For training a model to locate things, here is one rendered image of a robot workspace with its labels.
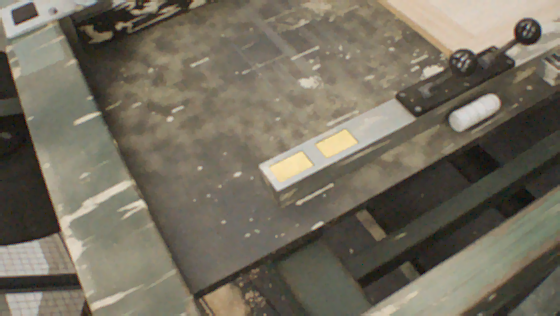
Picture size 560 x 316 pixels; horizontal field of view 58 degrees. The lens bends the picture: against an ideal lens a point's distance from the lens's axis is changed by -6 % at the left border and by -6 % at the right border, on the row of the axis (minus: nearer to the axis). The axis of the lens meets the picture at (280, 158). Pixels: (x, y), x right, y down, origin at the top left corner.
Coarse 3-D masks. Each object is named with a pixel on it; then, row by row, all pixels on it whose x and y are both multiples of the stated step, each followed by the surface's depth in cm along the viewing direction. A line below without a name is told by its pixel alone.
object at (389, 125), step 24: (552, 24) 83; (528, 48) 80; (552, 48) 80; (504, 72) 77; (528, 72) 81; (480, 96) 77; (360, 120) 73; (384, 120) 72; (408, 120) 72; (432, 120) 74; (312, 144) 70; (360, 144) 70; (384, 144) 72; (264, 168) 69; (312, 168) 68; (336, 168) 70; (288, 192) 68
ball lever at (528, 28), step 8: (520, 24) 66; (528, 24) 65; (536, 24) 65; (520, 32) 66; (528, 32) 65; (536, 32) 65; (512, 40) 70; (520, 40) 67; (528, 40) 66; (536, 40) 66; (504, 48) 72; (488, 56) 76; (496, 56) 74; (488, 64) 76
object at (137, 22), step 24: (24, 0) 89; (48, 0) 88; (120, 0) 92; (144, 0) 93; (168, 0) 96; (192, 0) 98; (24, 24) 83; (96, 24) 91; (120, 24) 94; (144, 24) 96; (96, 48) 94
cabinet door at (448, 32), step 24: (384, 0) 95; (408, 0) 93; (432, 0) 93; (456, 0) 93; (480, 0) 93; (504, 0) 92; (528, 0) 92; (552, 0) 91; (408, 24) 91; (432, 24) 88; (456, 24) 88; (480, 24) 88; (504, 24) 87; (456, 48) 84; (480, 48) 84
